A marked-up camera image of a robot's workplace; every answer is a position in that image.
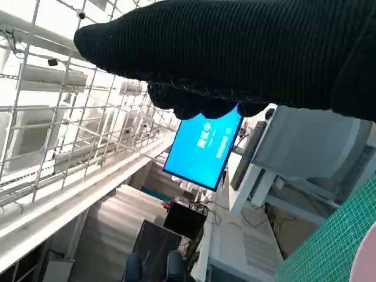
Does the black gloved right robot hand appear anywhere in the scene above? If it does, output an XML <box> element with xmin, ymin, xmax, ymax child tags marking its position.
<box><xmin>73</xmin><ymin>0</ymin><xmax>376</xmax><ymax>122</ymax></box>

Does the pink bowl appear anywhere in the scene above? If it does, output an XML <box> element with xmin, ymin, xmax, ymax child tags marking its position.
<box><xmin>348</xmin><ymin>221</ymin><xmax>376</xmax><ymax>282</ymax></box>

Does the blue screen monitor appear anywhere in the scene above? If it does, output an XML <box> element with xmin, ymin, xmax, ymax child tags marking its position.
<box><xmin>163</xmin><ymin>102</ymin><xmax>244</xmax><ymax>192</ymax></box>

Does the black equipment box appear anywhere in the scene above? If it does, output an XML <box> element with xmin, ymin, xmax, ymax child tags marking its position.
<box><xmin>163</xmin><ymin>201</ymin><xmax>208</xmax><ymax>240</ymax></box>

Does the white perforated cabinet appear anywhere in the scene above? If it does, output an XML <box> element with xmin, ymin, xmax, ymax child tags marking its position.
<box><xmin>205</xmin><ymin>205</ymin><xmax>286</xmax><ymax>282</ymax></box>

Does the green cutting mat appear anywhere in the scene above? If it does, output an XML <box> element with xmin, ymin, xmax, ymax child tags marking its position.
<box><xmin>274</xmin><ymin>173</ymin><xmax>376</xmax><ymax>282</ymax></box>

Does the person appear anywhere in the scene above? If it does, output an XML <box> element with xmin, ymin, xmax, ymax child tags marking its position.
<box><xmin>125</xmin><ymin>250</ymin><xmax>195</xmax><ymax>282</ymax></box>

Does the white wire mesh panel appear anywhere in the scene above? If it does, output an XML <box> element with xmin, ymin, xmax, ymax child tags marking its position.
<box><xmin>0</xmin><ymin>0</ymin><xmax>177</xmax><ymax>203</ymax></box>

